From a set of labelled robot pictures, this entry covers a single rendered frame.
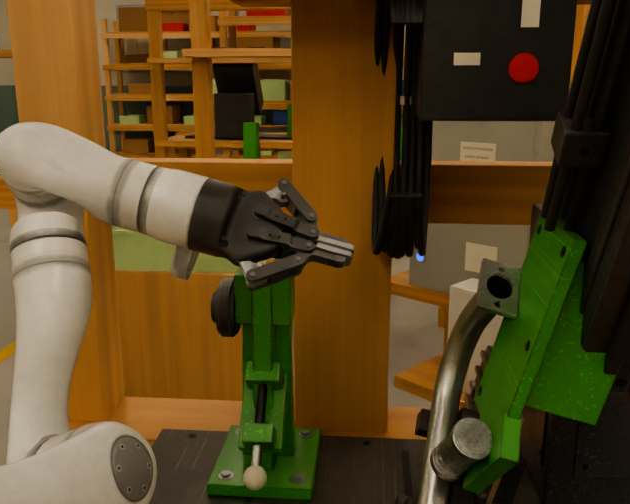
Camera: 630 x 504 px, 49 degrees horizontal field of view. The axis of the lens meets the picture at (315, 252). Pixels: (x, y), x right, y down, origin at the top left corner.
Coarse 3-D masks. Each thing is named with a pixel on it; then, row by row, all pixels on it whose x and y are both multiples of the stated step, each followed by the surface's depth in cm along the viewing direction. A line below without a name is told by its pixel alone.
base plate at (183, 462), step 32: (160, 448) 96; (192, 448) 96; (320, 448) 96; (352, 448) 96; (384, 448) 96; (416, 448) 96; (160, 480) 88; (192, 480) 88; (320, 480) 88; (352, 480) 88; (384, 480) 88; (416, 480) 88
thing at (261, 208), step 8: (256, 208) 68; (264, 208) 68; (256, 216) 69; (264, 216) 68; (272, 216) 68; (280, 216) 68; (288, 216) 68; (280, 224) 68; (288, 224) 68; (296, 224) 68; (304, 224) 69; (288, 232) 69; (296, 232) 68; (304, 232) 68; (312, 232) 68
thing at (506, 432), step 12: (504, 420) 61; (516, 420) 61; (492, 432) 62; (504, 432) 60; (516, 432) 60; (492, 444) 62; (504, 444) 59; (516, 444) 59; (492, 456) 61; (504, 456) 59; (516, 456) 59; (480, 468) 63; (492, 468) 61; (504, 468) 60; (468, 480) 66; (480, 480) 64; (492, 480) 63; (480, 492) 66
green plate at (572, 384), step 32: (544, 224) 65; (544, 256) 63; (576, 256) 57; (544, 288) 60; (576, 288) 59; (512, 320) 67; (544, 320) 58; (576, 320) 59; (512, 352) 64; (544, 352) 59; (576, 352) 60; (480, 384) 72; (512, 384) 62; (544, 384) 61; (576, 384) 61; (608, 384) 61; (480, 416) 69; (512, 416) 61; (576, 416) 62
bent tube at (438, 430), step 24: (504, 264) 68; (480, 288) 67; (504, 288) 69; (480, 312) 70; (504, 312) 66; (456, 336) 75; (456, 360) 75; (456, 384) 75; (432, 408) 75; (456, 408) 75; (432, 432) 73; (432, 480) 70
